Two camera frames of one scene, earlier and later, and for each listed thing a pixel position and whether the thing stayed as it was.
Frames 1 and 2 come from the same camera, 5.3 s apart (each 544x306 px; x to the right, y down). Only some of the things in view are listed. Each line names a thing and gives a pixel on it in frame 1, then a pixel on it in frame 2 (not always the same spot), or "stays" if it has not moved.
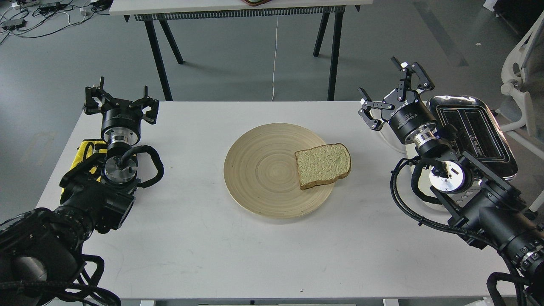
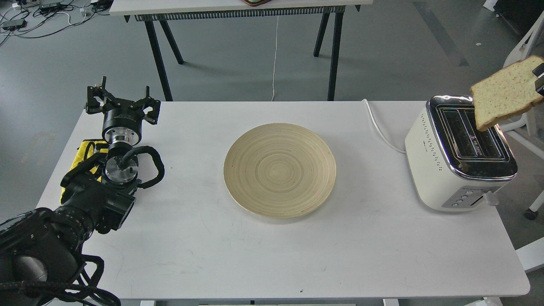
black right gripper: [408, 111] -> [539, 72]
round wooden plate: [261, 171] stays
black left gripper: [121, 118] stays
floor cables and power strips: [33, 18] stays
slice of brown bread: [324, 164] -> [506, 92]
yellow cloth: [87, 148] stays
